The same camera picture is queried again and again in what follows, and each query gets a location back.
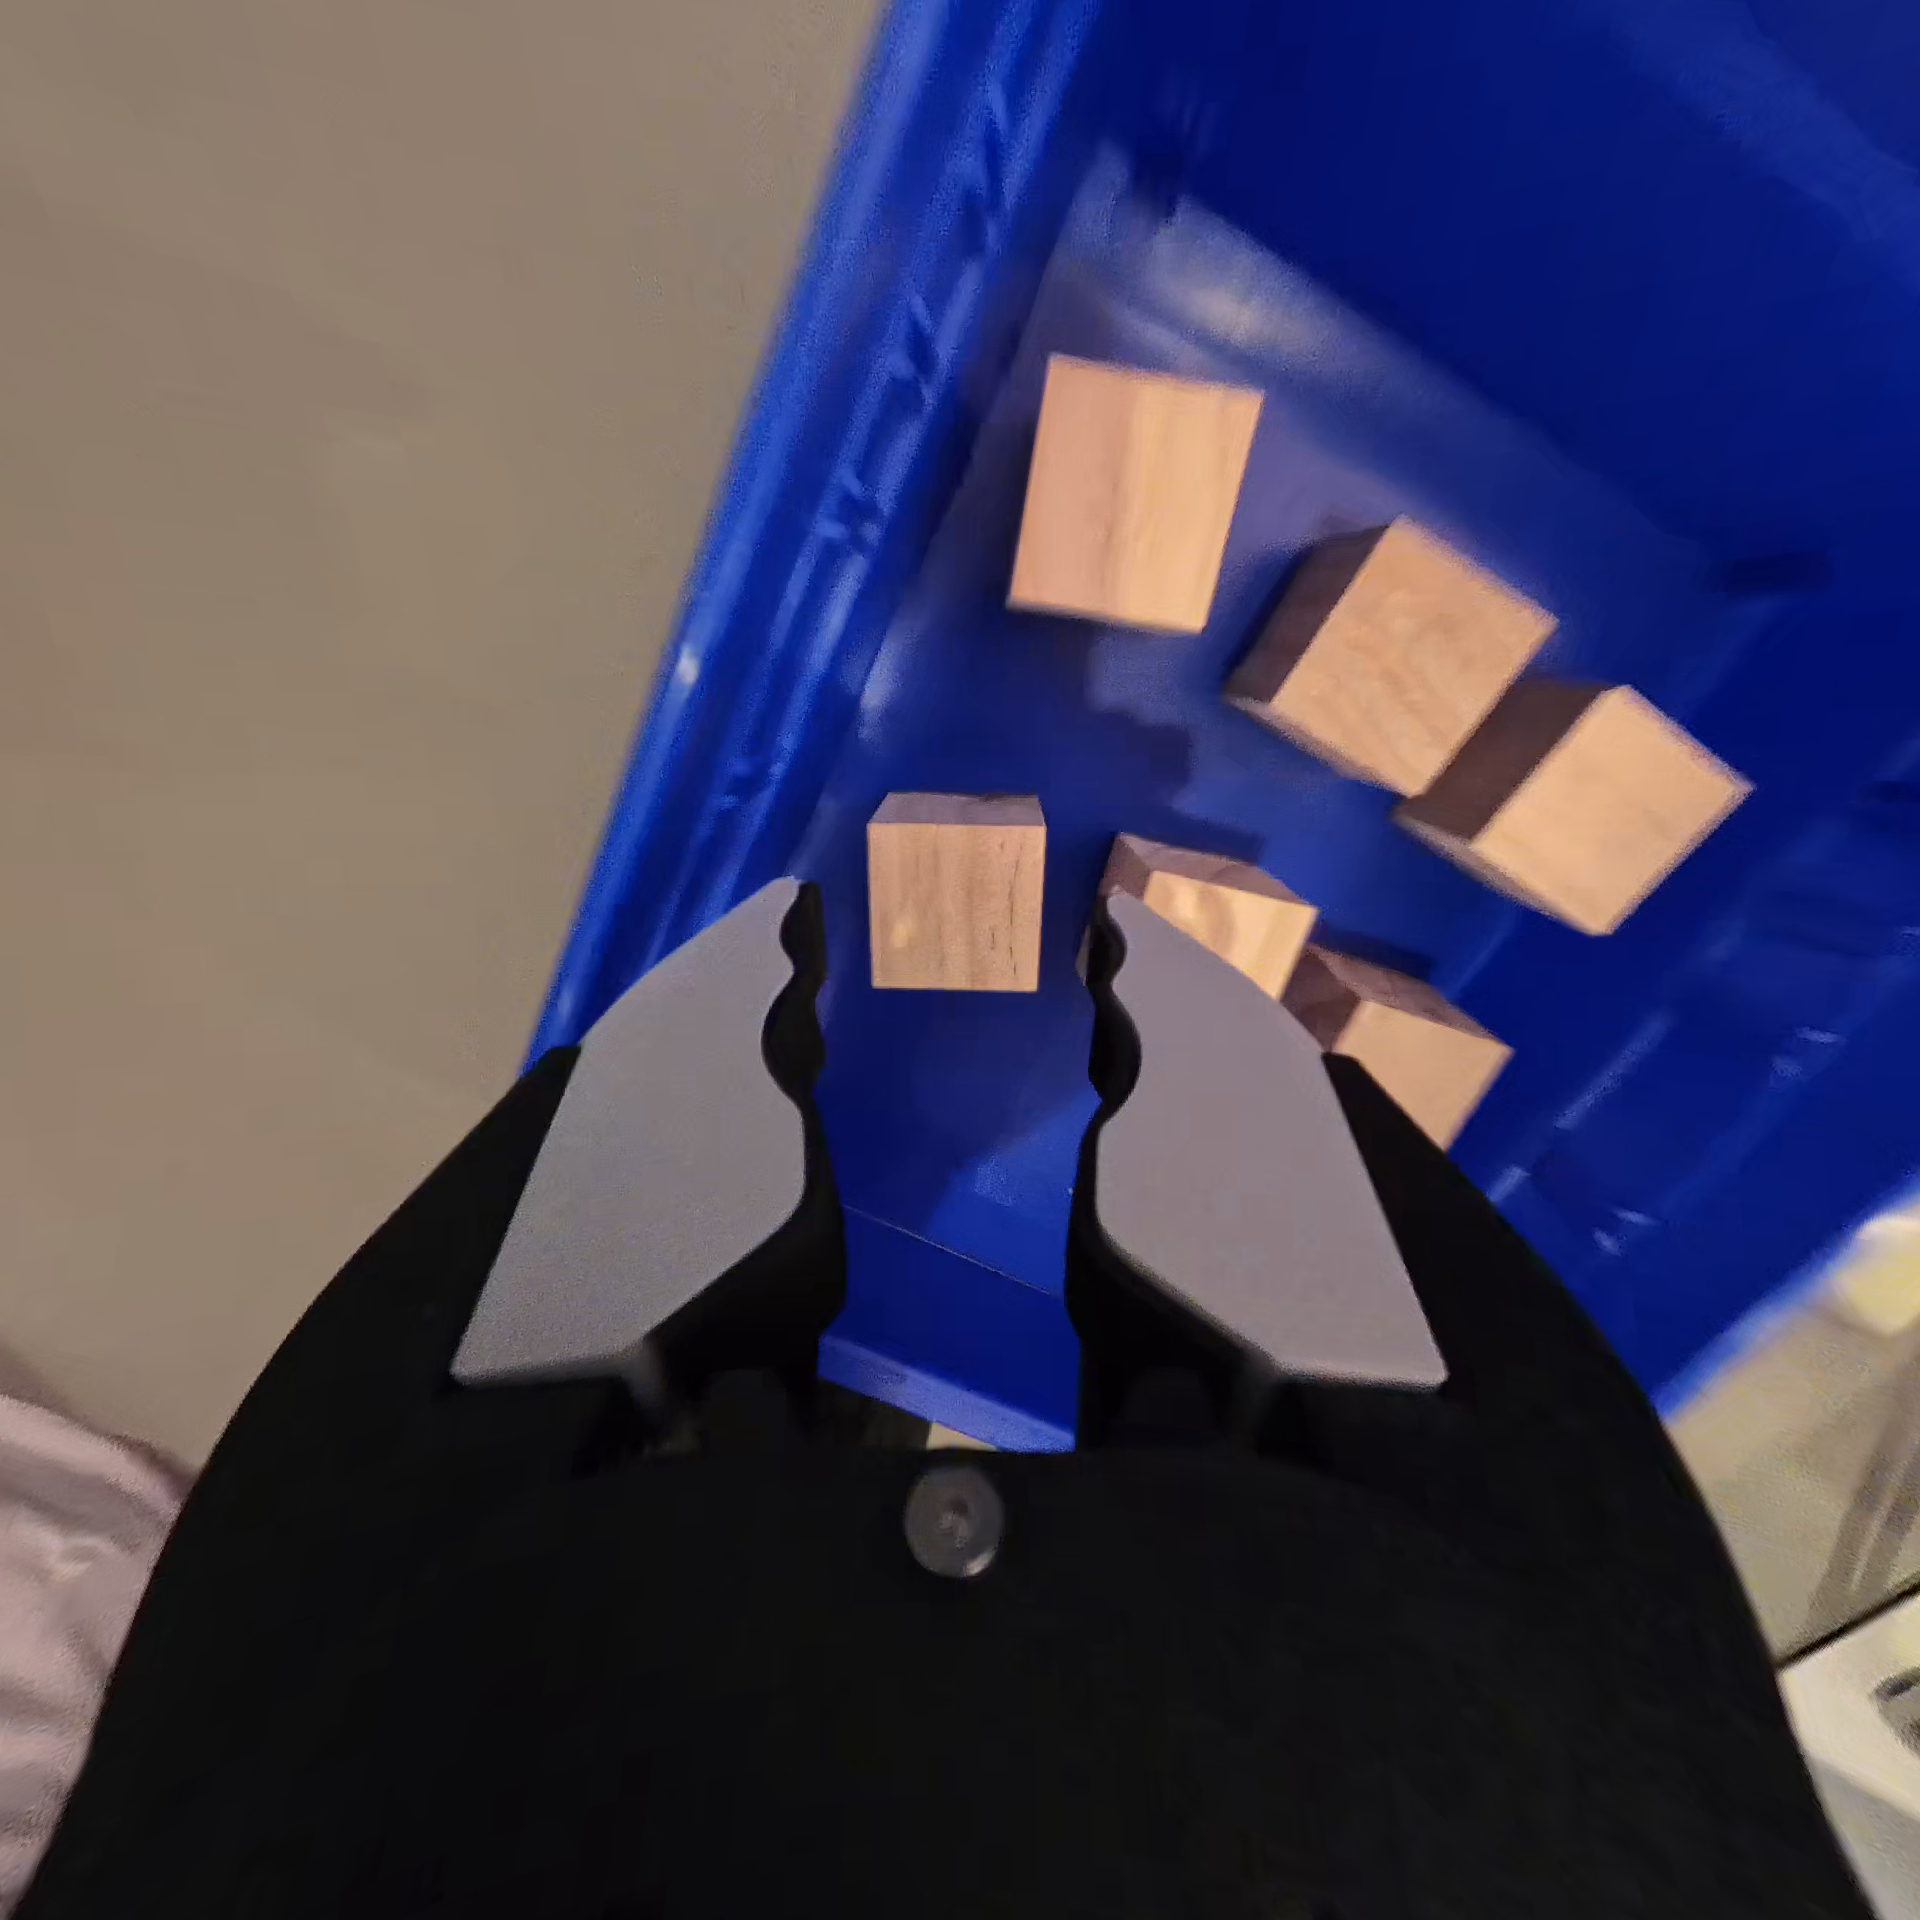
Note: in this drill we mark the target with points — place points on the group of plain wooden cubes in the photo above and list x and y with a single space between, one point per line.
1134 493

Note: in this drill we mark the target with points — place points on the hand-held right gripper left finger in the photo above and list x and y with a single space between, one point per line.
644 1170

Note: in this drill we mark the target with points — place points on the blue plastic bin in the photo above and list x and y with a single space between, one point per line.
1498 303

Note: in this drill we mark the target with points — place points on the person's light clothing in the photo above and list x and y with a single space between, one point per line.
60 1622

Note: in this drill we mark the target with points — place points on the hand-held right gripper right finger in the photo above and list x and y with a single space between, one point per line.
1261 1188

